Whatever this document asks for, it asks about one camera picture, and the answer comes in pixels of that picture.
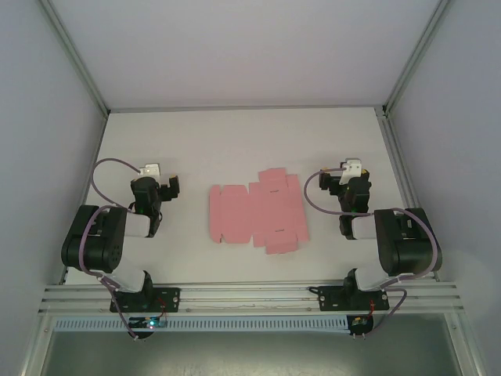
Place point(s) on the pink paper box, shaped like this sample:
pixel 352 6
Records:
pixel 258 211

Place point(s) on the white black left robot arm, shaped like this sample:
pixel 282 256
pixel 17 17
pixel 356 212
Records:
pixel 98 250

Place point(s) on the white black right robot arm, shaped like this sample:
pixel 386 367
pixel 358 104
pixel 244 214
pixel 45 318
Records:
pixel 407 246

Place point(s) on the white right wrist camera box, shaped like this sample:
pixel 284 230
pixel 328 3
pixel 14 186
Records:
pixel 351 168

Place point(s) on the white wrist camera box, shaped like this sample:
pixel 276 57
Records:
pixel 150 169
pixel 351 168

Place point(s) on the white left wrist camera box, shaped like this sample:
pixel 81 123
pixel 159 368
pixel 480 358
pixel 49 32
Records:
pixel 150 169

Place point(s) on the aluminium table side rail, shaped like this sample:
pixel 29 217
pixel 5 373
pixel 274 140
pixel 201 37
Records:
pixel 395 164

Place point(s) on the aluminium frame crossbar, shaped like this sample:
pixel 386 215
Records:
pixel 242 109

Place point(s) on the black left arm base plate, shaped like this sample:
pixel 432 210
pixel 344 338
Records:
pixel 168 297

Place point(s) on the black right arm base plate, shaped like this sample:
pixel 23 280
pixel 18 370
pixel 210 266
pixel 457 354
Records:
pixel 330 298

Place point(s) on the aluminium mounting rail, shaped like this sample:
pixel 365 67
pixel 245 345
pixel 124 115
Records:
pixel 250 297

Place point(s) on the aluminium frame post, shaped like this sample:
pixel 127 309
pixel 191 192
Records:
pixel 74 55
pixel 415 55

